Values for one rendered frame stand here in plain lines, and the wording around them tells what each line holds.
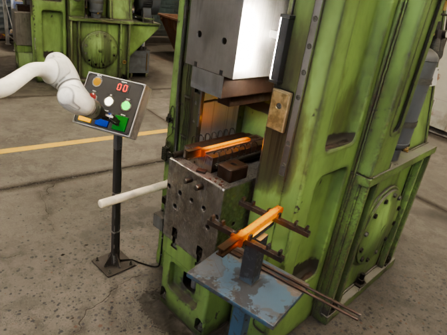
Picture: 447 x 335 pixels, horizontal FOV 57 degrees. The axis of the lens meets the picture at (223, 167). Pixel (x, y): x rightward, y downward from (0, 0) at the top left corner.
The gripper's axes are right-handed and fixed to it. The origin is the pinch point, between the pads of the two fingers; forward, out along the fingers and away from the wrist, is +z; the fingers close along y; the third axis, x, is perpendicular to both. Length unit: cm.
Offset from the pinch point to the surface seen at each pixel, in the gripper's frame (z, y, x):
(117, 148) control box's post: 24.7, -8.1, -11.2
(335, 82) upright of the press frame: -21, 98, 34
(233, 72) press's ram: -22, 58, 29
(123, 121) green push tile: 4.7, 1.7, 1.7
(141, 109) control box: 8.6, 7.1, 10.5
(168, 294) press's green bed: 45, 38, -81
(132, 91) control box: 5.4, 1.2, 17.7
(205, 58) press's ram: -17, 43, 34
